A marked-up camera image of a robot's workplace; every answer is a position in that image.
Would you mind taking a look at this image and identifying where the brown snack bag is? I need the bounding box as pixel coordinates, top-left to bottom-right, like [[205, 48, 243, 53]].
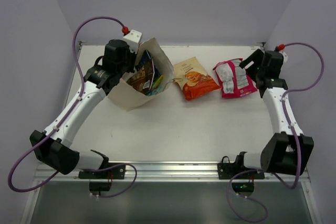
[[127, 65, 153, 94]]

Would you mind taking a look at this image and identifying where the aluminium mounting rail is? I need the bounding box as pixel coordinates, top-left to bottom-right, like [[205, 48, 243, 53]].
[[34, 161, 310, 183]]

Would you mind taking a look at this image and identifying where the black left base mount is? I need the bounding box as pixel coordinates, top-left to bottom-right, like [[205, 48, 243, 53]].
[[78, 163, 125, 196]]

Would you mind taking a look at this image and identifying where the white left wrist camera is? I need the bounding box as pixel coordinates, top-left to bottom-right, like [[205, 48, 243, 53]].
[[123, 29, 142, 53]]

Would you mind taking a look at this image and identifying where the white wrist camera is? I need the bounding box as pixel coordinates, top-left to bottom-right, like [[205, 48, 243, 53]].
[[275, 44, 288, 63], [123, 29, 142, 53]]

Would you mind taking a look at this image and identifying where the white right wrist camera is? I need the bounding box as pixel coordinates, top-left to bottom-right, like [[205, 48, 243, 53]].
[[275, 44, 288, 63]]

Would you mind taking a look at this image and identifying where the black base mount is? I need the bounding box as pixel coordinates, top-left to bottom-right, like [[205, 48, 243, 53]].
[[217, 152, 265, 196], [78, 163, 125, 196]]

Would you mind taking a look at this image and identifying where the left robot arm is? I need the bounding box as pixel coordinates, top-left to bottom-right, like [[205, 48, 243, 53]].
[[29, 39, 136, 178]]

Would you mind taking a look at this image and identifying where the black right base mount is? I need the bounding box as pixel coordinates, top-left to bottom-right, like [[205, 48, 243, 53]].
[[217, 152, 265, 196]]

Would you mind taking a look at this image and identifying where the green snack bag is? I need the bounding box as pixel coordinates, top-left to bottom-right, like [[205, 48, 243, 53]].
[[150, 75, 163, 91]]

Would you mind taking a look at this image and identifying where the cream paper bag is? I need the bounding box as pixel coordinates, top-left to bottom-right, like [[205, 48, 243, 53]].
[[108, 38, 176, 111]]

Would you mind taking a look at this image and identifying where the orange chips bag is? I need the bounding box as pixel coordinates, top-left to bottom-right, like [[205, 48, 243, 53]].
[[174, 57, 220, 101]]

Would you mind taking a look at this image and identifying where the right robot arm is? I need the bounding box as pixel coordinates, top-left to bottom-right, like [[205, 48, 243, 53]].
[[234, 49, 314, 178]]

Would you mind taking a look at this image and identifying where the pink snack bag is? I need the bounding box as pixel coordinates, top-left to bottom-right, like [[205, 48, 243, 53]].
[[213, 58, 257, 99]]

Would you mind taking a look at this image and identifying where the blue potato chips bag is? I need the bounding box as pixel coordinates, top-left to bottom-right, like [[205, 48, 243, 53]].
[[135, 50, 161, 89]]

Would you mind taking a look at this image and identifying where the teal Fox's candy bag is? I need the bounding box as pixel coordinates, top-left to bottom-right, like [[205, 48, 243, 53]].
[[146, 87, 162, 97]]

